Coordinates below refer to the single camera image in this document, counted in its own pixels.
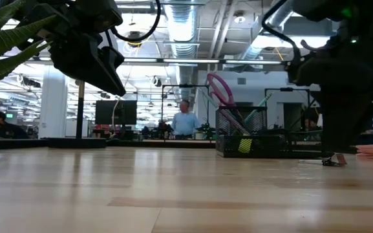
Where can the person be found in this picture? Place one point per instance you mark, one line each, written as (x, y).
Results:
(184, 124)
(5, 129)

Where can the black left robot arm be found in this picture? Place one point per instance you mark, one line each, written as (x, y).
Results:
(44, 9)

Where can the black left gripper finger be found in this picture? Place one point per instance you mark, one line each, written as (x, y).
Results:
(82, 64)
(115, 58)

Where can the black aluminium table frame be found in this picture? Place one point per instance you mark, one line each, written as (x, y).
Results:
(141, 144)

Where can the yellow eraser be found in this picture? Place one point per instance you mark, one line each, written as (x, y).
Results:
(245, 145)

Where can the silver ventilation duct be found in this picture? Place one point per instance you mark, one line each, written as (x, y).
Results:
(181, 26)

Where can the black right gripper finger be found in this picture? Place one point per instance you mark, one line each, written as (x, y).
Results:
(335, 123)
(362, 116)

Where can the black monitor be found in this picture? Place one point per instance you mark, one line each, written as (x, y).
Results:
(115, 112)

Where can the black mesh desk organizer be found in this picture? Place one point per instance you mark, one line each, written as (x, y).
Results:
(270, 145)

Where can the black binder clip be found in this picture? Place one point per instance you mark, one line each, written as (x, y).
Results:
(333, 160)

